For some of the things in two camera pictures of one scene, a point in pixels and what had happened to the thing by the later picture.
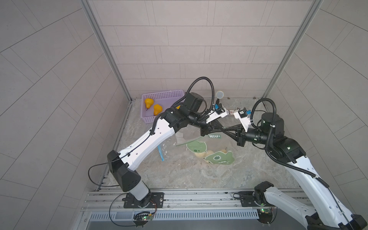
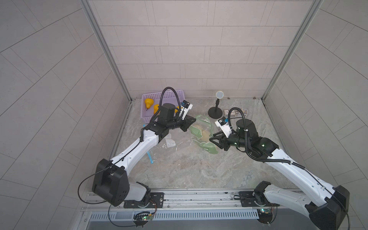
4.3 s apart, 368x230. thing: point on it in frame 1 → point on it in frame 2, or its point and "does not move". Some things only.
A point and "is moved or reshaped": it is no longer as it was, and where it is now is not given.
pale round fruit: (201, 155) → (205, 136)
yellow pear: (157, 109) does not move
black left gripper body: (203, 126) → (181, 124)
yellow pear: (149, 102) does not move
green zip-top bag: (215, 149) is moved or reshaped
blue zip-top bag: (166, 148) is moved or reshaped
